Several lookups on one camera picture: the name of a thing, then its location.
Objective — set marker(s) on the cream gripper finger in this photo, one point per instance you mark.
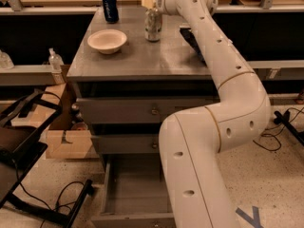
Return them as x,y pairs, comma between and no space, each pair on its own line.
148,3

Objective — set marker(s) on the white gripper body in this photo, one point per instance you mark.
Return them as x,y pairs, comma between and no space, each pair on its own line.
159,2

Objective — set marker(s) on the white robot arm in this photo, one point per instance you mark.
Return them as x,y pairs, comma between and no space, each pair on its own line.
190,139

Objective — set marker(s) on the blue soda can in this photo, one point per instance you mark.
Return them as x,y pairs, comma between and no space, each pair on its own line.
111,14

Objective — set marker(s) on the grey drawer cabinet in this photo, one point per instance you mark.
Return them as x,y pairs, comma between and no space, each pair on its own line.
168,68

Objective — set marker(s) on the grey top drawer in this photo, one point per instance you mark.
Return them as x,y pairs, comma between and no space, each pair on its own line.
136,110

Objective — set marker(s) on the grey drawer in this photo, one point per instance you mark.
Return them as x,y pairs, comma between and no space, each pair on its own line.
136,110
135,193
126,144

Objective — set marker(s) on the grey middle drawer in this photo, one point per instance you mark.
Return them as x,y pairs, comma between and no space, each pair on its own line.
126,144

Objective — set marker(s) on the grey bottom drawer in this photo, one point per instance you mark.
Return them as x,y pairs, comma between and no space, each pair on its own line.
135,193

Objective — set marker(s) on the blue chip bag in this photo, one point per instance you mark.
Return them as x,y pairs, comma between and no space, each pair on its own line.
189,37

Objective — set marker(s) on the clear plastic bottle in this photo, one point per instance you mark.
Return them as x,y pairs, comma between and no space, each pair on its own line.
55,60

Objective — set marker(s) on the cardboard box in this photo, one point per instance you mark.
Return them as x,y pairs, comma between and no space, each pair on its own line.
65,138

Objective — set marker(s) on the black stand base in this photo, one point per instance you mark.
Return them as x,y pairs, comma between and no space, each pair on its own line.
285,120

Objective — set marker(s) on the black cart frame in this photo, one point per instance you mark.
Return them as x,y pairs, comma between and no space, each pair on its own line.
20,149

